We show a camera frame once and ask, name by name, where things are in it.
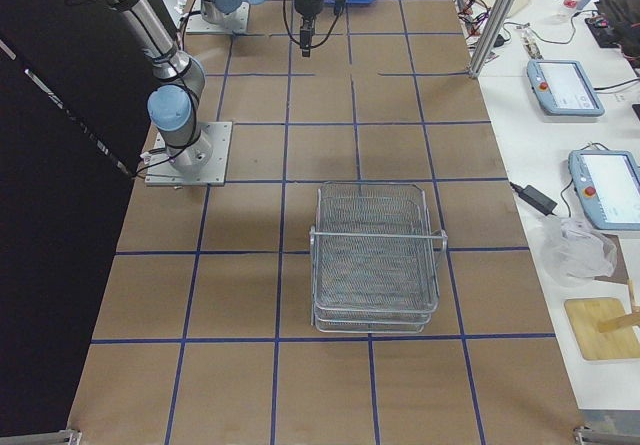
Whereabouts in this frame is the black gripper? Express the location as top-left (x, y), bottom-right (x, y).
top-left (299, 15), bottom-right (316, 57)

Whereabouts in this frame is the teach pendant far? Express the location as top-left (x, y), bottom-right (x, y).
top-left (526, 59), bottom-right (605, 117)

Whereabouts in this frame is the teach pendant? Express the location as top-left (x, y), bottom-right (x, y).
top-left (526, 59), bottom-right (605, 117)
top-left (568, 150), bottom-right (639, 231)

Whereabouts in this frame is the black power adapter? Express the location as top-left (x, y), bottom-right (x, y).
top-left (511, 183), bottom-right (557, 216)

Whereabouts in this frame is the teach pendant near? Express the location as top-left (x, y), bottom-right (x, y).
top-left (568, 150), bottom-right (639, 231)

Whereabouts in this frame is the clear plastic bag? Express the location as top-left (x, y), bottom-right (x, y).
top-left (540, 216), bottom-right (618, 279)

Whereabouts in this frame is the wooden board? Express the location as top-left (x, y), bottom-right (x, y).
top-left (564, 297), bottom-right (639, 361)

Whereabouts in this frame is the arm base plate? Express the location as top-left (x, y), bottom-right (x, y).
top-left (142, 122), bottom-right (233, 187)
top-left (186, 0), bottom-right (250, 35)

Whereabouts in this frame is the wire mesh shelf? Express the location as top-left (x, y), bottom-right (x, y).
top-left (310, 181), bottom-right (447, 334)

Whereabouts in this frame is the aluminium frame post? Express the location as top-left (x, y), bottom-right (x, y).
top-left (468, 0), bottom-right (515, 78)

